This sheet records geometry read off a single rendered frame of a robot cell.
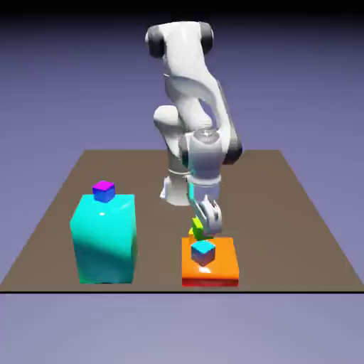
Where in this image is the small cyan cube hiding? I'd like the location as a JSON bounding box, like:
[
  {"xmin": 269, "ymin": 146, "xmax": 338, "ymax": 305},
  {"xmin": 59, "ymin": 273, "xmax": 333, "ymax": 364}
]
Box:
[{"xmin": 191, "ymin": 240, "xmax": 216, "ymax": 267}]

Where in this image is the small green cube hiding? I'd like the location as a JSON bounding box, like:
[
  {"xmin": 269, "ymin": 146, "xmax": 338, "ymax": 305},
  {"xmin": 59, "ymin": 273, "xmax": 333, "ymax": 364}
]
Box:
[{"xmin": 188, "ymin": 216, "xmax": 214, "ymax": 242}]

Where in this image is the large cyan box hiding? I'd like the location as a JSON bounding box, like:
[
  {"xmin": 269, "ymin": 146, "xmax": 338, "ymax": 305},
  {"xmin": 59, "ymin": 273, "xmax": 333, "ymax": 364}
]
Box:
[{"xmin": 69, "ymin": 193, "xmax": 139, "ymax": 285}]

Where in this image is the large orange box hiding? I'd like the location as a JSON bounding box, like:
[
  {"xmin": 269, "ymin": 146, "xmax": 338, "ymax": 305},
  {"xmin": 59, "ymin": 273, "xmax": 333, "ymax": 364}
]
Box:
[{"xmin": 181, "ymin": 236, "xmax": 240, "ymax": 288}]

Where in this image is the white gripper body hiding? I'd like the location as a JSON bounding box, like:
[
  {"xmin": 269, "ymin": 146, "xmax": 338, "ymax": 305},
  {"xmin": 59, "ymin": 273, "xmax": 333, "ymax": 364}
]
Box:
[{"xmin": 187, "ymin": 195, "xmax": 223, "ymax": 236}]

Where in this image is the small purple cube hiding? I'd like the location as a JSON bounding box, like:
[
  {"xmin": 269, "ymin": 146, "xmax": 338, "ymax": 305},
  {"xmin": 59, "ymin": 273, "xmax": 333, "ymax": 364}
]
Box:
[{"xmin": 92, "ymin": 180, "xmax": 117, "ymax": 204}]

